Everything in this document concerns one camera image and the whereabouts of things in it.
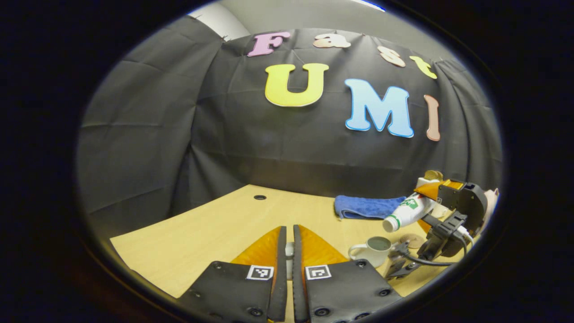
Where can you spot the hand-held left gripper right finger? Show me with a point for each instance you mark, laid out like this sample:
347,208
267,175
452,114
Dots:
298,287

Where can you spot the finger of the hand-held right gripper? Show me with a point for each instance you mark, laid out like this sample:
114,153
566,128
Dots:
450,195
444,229

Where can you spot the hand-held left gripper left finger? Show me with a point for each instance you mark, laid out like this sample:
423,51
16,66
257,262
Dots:
281,278

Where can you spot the white teacup lid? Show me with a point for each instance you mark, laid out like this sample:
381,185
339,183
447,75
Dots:
289,260

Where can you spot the round brown coaster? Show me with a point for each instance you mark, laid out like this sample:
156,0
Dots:
410,241

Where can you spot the white plastic water bottle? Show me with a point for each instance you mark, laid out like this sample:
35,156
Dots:
410,208

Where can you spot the white ceramic teacup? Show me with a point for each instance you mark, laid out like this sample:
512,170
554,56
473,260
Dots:
370,253

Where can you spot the brown bread slice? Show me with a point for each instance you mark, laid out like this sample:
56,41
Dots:
432,175

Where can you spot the blue towel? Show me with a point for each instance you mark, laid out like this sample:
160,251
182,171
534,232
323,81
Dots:
363,207

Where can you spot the black backdrop cloth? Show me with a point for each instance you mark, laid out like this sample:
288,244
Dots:
179,112

